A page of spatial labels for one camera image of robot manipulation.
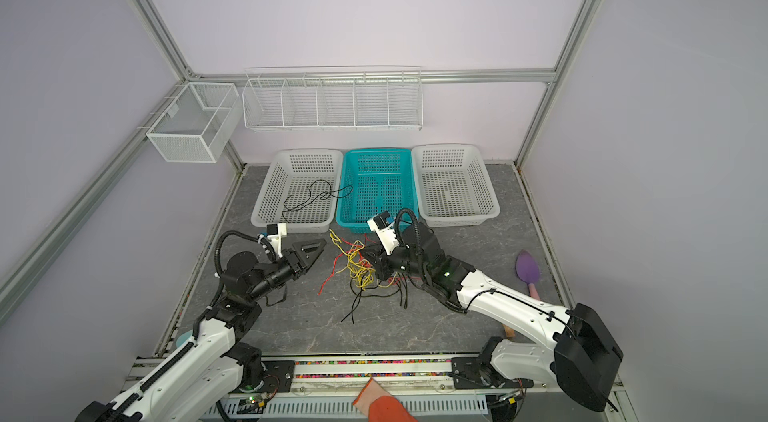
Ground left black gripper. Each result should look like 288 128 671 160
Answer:
248 239 326 302

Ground red yellow black cables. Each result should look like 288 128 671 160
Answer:
316 228 421 325

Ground black cable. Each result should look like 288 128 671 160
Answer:
280 178 355 224

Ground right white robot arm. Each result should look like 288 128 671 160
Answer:
366 212 623 412

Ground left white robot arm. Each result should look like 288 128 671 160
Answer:
77 231 326 421

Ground left white plastic basket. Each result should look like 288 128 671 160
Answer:
250 149 343 233

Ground white plastic basket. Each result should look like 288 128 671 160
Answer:
250 149 343 233
411 144 500 227

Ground right white plastic basket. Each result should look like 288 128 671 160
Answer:
411 144 500 227

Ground teal plastic basket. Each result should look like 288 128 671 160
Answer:
336 148 419 233

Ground purple plastic spoon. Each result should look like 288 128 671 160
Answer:
515 250 540 300

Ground orange red glove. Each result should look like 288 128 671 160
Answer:
352 378 417 422

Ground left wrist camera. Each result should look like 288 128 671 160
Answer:
257 222 287 262

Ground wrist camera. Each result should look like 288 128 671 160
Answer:
257 222 287 262
367 211 400 255

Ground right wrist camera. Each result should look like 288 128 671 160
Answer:
367 211 400 255

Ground white wire wall shelf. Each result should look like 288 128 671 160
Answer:
241 66 423 131

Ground white mesh wall box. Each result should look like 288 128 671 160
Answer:
147 82 242 163

